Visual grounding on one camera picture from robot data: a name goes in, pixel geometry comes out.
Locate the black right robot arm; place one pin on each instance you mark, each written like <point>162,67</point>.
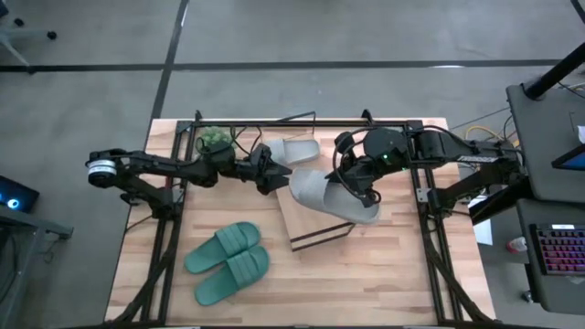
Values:
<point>448,148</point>

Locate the black device with blue light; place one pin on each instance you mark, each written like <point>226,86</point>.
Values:
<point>16,194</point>

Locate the grey side stand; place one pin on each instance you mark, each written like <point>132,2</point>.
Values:
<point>27,256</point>

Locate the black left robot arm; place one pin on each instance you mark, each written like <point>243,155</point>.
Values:
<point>155,163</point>

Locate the green plant in white pot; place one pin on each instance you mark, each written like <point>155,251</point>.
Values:
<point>215,138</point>

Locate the grey desk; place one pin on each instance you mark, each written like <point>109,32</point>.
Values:
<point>544,137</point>

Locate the grey rubber slide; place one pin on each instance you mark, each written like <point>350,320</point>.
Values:
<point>336,198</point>
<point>297,151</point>

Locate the dark laptop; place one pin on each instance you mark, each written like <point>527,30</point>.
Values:
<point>571,159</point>

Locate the green rubber slide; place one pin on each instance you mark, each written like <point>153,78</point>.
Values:
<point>237,274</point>
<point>228,244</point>

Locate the backlit keyboard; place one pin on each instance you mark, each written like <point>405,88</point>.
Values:
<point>562,249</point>

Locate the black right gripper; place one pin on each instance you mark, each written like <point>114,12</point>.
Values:
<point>358,171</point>

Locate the red and white bottle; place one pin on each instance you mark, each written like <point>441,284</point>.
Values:
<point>516,245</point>

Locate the wooden shelf with black frame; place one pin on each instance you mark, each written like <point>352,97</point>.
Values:
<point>304,221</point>

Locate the white paper sheet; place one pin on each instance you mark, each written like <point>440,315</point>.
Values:
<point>483,228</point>

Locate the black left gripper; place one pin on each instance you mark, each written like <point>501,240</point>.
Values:
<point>256,173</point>

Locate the grey office chair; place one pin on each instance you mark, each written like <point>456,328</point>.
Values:
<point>18,34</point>

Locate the black pole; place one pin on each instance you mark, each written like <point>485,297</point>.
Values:
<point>555,71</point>

